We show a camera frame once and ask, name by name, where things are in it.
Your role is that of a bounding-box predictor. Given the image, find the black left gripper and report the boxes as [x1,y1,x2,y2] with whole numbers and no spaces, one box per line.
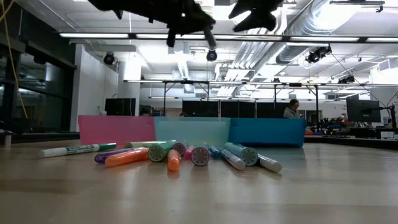
[146,0,218,49]

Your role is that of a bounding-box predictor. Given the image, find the orange highlighter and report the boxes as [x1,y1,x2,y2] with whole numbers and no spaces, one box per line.
[104,147,150,168]
[167,149,182,172]

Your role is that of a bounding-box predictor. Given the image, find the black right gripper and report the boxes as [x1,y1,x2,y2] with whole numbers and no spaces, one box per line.
[228,0,284,32]

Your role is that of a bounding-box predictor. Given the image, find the long ceiling light bar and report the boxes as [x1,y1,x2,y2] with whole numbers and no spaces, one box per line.
[58,32,398,44]

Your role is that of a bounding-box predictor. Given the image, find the purple thick marker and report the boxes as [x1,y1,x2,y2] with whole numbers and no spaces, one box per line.
[172,140,189,157]

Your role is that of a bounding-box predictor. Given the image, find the blue highlighter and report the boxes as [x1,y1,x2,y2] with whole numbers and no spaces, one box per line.
[207,144,222,159]

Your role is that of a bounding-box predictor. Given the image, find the black ceiling track fixture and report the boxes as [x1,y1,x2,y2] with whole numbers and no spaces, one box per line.
[329,0,386,13]

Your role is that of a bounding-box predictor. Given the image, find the cluttered office desk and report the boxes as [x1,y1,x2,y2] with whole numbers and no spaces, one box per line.
[306,119,398,139]

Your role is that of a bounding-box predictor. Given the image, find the black aluminium table frame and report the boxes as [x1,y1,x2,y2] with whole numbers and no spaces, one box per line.
[0,132,398,151]

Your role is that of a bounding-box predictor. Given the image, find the purple highlighter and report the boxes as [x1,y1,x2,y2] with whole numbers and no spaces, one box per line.
[94,147,146,164]

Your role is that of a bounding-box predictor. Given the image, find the black partition panels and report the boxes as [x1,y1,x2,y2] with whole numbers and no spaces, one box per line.
[182,100,293,119]

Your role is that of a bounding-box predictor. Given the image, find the translucent teal plastic bin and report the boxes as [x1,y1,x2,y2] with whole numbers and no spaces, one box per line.
[154,116,231,147]

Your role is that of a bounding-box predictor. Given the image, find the white marker with green cap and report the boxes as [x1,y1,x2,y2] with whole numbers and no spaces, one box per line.
[40,142,118,159]

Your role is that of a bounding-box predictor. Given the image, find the pink plastic bin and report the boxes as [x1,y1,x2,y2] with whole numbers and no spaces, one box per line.
[78,115,156,146]

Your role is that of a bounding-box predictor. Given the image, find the white marker with black cap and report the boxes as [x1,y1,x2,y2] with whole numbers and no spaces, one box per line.
[257,153,283,174]

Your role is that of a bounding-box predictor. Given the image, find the teal thick marker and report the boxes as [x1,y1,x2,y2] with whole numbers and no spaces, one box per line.
[223,141,259,167]

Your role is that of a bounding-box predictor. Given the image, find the yellow cable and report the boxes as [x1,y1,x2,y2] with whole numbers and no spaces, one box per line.
[0,0,29,119]

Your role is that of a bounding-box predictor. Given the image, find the blue plastic bin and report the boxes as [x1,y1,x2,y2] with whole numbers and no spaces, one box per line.
[229,118,307,148]

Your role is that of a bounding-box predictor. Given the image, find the black metal frame rig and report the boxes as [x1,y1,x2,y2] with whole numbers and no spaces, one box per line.
[123,79,398,123]

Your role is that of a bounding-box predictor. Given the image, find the white cylinder post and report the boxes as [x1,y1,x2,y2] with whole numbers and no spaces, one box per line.
[0,129,15,149]

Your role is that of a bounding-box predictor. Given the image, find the black computer monitor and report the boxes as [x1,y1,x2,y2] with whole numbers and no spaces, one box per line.
[104,98,137,117]

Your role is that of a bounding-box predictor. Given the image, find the black monitor on arm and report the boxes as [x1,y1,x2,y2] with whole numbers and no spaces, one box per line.
[346,98,382,123]

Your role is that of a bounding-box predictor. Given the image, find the silver air duct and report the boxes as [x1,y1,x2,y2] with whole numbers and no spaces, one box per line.
[275,0,332,65]

